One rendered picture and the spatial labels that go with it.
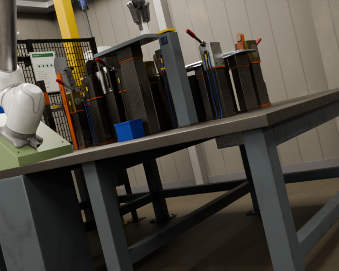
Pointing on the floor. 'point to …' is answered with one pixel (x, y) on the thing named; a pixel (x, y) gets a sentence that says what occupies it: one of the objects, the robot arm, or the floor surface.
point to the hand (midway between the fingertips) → (144, 30)
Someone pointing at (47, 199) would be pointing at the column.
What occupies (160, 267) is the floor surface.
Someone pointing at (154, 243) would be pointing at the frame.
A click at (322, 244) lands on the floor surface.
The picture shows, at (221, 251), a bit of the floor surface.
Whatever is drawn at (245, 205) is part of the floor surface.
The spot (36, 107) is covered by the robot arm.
